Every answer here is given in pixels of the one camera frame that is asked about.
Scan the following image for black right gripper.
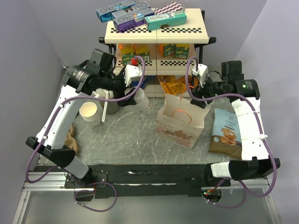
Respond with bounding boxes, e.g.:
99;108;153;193
190;73;228;109

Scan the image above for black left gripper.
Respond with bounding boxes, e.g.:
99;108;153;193
99;69;137;106

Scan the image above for white paper coffee cup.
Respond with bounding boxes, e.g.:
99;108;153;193
134;88;151;112

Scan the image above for paper takeout bag orange handles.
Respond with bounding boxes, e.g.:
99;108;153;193
156;83;210;149

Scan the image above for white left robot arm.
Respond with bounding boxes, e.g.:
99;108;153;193
26;49;145;188

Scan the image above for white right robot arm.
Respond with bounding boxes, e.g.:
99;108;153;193
188;61;280;186

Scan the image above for grey straw holder cup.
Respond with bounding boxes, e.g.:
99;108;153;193
100;101;120;115

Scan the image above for blue snack bag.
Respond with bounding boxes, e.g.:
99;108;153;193
130;75;155;89

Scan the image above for bundle of wrapped white straws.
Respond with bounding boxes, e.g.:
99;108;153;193
92;89;114;122

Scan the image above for orange snack bag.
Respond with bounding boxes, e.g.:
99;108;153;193
158;75;186;95

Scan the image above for brown chips bag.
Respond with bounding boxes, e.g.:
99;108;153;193
208;108;242;159

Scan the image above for stack of white paper cups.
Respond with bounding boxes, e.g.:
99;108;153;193
79;102;101;128

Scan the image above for green orange box far left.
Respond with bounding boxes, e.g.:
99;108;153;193
118;43;135;66

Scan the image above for green orange box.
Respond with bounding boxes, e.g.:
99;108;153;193
174;43;190;59
133;43;150;62
156;43;176;57
118;43;135;66

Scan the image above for green orange box far right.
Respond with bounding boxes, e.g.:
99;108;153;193
174;43;190;59

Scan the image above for cream two-tier shelf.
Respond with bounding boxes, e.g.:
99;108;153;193
98;8;217;98

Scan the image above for brown cardboard cup carrier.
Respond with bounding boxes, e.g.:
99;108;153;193
64;125;79;154

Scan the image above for purple toothpaste box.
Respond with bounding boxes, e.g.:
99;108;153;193
113;12;145;32

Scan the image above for teal toothpaste box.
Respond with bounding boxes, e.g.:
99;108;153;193
145;11;187;30

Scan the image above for blue toothpaste box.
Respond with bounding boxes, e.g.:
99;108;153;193
111;2;151;19
96;0;136;23

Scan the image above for pink wavy pattern pouch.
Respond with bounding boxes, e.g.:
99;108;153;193
154;2;185;15

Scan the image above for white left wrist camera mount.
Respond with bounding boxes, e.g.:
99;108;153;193
124;58;143;87

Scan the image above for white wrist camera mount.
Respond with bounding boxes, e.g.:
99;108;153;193
124;58;143;87
192;64;208;87

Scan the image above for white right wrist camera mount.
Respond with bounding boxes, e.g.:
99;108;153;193
192;64;208;87

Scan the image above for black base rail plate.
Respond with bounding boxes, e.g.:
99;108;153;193
22;164;269;199

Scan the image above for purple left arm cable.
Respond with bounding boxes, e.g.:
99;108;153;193
25;55;147;212

